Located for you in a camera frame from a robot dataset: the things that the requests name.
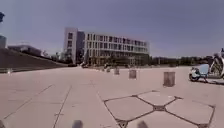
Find low flat building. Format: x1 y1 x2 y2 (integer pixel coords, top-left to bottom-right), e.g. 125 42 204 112
7 44 44 57

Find row of trees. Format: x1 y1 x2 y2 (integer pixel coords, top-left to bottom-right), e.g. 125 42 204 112
149 55 214 67

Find square stone bollard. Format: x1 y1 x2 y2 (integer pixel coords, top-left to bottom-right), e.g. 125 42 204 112
113 67 121 76
162 71 176 88
128 68 138 80

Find pale paved plaza ground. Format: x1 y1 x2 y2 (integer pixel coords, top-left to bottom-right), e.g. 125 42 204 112
0 65 224 128

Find wide dark outdoor stairs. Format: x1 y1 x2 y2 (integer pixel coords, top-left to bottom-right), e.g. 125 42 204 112
0 47 69 74

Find robot's own part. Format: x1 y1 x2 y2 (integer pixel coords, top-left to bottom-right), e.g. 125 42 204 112
136 120 150 128
71 119 84 128

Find white grid-front office building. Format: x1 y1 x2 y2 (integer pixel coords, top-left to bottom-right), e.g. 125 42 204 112
62 27 151 67

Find white and blue scooter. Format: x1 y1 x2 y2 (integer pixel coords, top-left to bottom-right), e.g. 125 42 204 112
188 63 212 83

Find group of parked two-wheelers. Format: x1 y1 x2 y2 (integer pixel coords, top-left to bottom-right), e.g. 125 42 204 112
209 48 224 80

